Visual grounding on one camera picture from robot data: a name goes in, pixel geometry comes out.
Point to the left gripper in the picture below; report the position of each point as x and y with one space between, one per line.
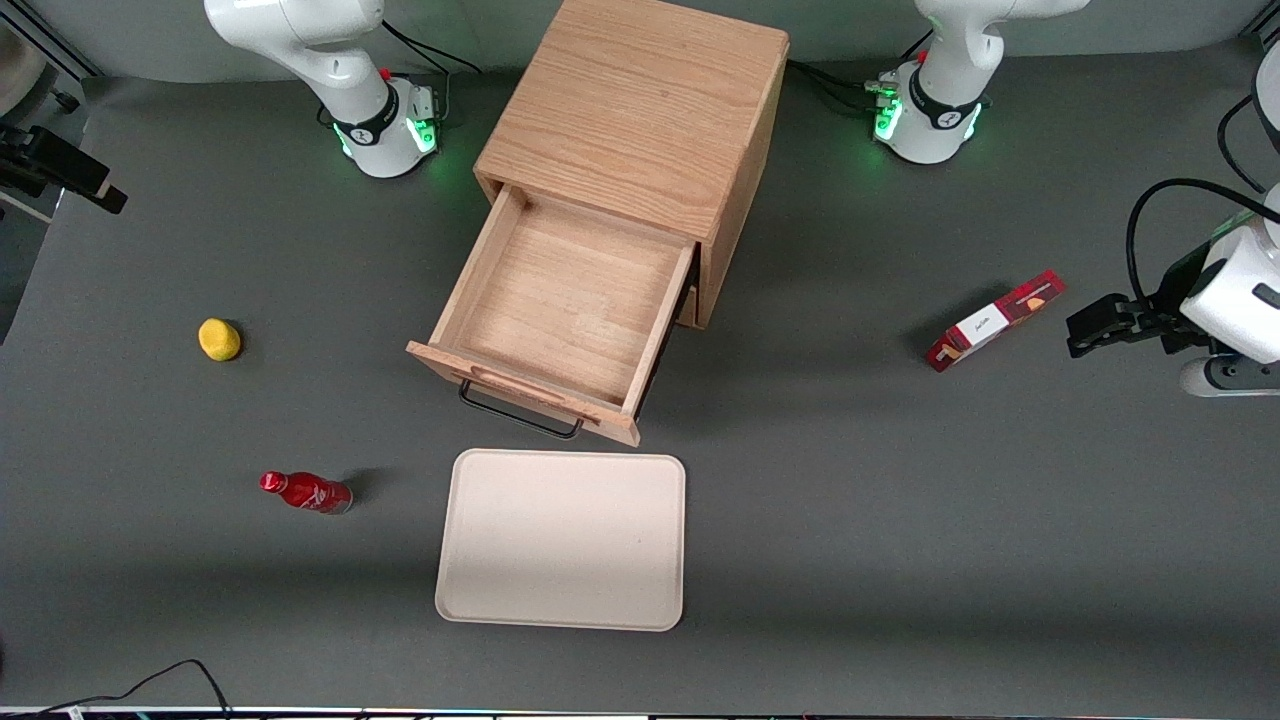
1176 283

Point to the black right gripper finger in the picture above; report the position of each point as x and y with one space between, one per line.
60 178
85 168

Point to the wooden drawer with deep tray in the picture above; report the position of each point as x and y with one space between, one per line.
570 300

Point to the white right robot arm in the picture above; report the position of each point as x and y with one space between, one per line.
300 30

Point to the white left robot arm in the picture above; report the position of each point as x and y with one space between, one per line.
945 90

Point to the wooden drawer cabinet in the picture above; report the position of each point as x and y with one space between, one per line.
640 100

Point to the small black caster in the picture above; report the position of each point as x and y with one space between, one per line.
66 100

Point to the beige round object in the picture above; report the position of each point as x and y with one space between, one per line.
20 70

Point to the red and white carton box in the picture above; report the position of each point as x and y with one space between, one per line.
990 322

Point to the yellow lemon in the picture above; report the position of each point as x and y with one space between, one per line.
219 340

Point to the red bottle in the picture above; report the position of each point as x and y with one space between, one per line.
310 492

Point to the beige plastic tray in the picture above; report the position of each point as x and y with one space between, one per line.
560 540

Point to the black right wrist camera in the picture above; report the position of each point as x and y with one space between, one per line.
15 145

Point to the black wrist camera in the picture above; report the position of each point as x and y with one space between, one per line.
15 145
1190 270

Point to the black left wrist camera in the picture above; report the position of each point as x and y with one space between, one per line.
1190 270

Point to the dark aluminium frame rail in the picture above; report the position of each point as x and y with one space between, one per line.
60 45
1265 32

